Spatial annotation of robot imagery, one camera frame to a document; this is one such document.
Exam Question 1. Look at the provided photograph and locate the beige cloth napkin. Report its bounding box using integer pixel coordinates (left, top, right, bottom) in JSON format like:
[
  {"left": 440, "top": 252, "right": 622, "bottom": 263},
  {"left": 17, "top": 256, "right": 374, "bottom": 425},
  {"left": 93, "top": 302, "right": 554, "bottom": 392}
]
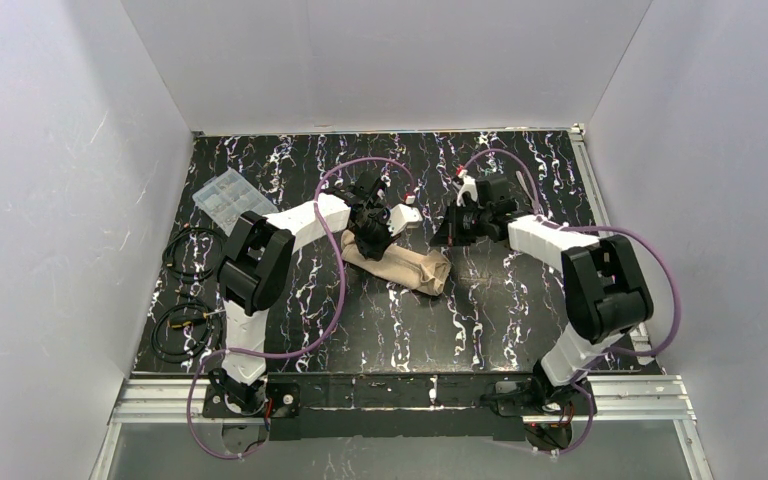
[{"left": 341, "top": 231, "right": 451, "bottom": 296}]

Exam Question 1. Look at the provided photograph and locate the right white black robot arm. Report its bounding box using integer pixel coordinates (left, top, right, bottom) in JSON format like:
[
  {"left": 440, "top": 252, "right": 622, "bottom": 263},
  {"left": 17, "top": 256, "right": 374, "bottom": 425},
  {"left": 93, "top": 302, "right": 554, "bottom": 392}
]
[{"left": 429, "top": 172, "right": 654, "bottom": 392}]

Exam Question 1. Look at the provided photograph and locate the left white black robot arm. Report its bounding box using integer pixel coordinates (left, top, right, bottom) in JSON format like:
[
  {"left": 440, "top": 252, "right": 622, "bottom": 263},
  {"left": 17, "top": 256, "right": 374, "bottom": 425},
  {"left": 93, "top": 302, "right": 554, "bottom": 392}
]
[{"left": 217, "top": 172, "right": 421, "bottom": 386}]

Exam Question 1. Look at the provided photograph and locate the clear plastic screw box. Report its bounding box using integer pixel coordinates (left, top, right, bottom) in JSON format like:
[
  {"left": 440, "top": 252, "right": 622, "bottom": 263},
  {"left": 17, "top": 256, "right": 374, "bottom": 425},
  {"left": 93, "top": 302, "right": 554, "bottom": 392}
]
[{"left": 192, "top": 169, "right": 278, "bottom": 236}]

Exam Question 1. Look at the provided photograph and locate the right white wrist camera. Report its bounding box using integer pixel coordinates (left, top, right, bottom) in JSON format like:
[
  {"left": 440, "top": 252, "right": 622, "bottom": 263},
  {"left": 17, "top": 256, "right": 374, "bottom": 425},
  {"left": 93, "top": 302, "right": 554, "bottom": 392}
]
[{"left": 456, "top": 171, "right": 478, "bottom": 207}]

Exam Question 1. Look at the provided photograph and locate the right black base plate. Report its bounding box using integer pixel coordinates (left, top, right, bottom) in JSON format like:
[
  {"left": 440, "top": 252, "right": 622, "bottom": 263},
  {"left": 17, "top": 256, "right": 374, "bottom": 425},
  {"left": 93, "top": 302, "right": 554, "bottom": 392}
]
[{"left": 483, "top": 377, "right": 592, "bottom": 418}]

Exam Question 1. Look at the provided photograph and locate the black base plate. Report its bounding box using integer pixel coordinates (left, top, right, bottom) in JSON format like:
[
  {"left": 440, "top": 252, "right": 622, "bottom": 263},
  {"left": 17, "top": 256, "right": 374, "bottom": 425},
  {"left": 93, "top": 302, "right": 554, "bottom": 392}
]
[
  {"left": 201, "top": 377, "right": 301, "bottom": 419},
  {"left": 483, "top": 377, "right": 592, "bottom": 418}
]

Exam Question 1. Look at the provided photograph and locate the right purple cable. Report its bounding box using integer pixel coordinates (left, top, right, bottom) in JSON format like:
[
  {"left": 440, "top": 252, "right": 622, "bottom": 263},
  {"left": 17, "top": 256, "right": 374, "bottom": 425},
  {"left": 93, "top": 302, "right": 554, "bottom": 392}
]
[{"left": 456, "top": 147, "right": 683, "bottom": 458}]

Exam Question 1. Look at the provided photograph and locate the purple cable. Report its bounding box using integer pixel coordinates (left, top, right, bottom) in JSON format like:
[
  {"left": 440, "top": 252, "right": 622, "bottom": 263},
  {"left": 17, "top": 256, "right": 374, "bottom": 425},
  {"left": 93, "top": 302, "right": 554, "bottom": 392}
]
[
  {"left": 186, "top": 156, "right": 418, "bottom": 462},
  {"left": 456, "top": 147, "right": 683, "bottom": 458}
]

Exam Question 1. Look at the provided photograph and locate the black coiled cable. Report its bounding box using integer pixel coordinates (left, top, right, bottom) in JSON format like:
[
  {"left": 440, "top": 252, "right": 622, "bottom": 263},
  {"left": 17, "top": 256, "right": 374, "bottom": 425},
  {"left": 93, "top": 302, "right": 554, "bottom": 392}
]
[{"left": 150, "top": 225, "right": 230, "bottom": 366}]

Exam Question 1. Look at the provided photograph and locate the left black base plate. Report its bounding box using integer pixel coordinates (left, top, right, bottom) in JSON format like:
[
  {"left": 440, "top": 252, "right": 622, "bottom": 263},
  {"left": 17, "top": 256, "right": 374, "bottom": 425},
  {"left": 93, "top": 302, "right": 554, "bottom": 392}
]
[{"left": 201, "top": 377, "right": 301, "bottom": 419}]

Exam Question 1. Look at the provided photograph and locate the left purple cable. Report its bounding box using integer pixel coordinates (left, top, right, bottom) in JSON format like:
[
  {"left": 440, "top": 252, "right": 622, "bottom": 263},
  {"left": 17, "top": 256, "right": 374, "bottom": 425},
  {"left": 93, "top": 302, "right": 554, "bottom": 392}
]
[{"left": 186, "top": 156, "right": 418, "bottom": 462}]

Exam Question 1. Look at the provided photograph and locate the aluminium frame rail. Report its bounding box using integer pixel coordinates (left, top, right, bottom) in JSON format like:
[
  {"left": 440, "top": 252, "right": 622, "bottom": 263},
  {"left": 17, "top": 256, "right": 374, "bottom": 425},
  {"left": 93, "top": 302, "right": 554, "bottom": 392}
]
[{"left": 112, "top": 373, "right": 697, "bottom": 423}]

